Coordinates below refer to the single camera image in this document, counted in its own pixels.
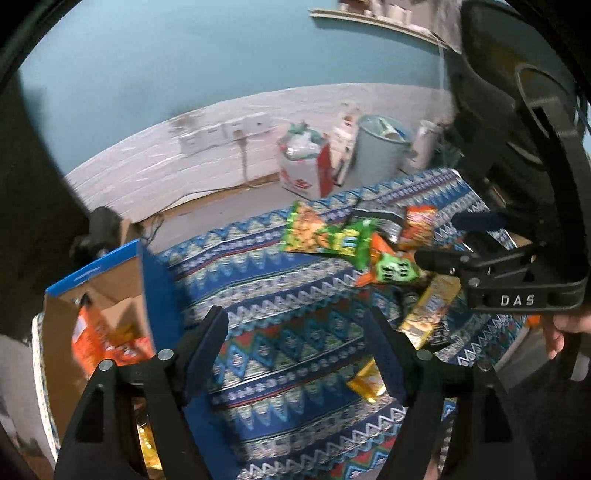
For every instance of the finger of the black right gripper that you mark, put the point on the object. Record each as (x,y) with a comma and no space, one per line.
(478,226)
(524,265)

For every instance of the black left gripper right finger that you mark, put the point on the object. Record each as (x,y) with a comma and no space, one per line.
(486,442)

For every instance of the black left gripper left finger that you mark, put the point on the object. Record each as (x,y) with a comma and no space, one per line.
(101,440)

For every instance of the orange green snack bag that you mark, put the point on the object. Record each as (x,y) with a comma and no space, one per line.
(389,266)

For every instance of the person right hand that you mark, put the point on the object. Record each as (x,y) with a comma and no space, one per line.
(556,326)

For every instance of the long yellow snack pack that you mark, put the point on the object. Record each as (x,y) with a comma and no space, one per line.
(430,309)

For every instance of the red orange snack packet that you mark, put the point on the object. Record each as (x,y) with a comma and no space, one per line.
(419,226)

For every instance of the black grey snack bag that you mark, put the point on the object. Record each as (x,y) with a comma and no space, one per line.
(390,222)

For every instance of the small yellow snack packet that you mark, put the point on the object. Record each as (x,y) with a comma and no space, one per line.
(368,382)

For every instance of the white bottle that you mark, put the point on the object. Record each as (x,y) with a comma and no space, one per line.
(426,141)

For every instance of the light blue trash bin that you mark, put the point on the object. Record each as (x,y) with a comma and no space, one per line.
(382,146)

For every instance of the blue cardboard box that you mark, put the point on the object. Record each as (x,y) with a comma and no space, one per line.
(136,295)

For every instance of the blue patterned tablecloth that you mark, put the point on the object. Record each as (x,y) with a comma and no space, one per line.
(278,403)

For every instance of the green nut snack packet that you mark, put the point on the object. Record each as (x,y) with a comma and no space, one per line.
(303,226)

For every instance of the white red paper bag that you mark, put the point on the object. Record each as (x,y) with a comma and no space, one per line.
(305,164)

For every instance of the black round speaker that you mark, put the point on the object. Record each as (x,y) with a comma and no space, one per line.
(104,234)

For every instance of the wall shelf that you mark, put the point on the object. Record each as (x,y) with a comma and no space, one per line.
(412,18)

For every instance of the white wall socket strip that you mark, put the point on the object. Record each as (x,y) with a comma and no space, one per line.
(215,135)

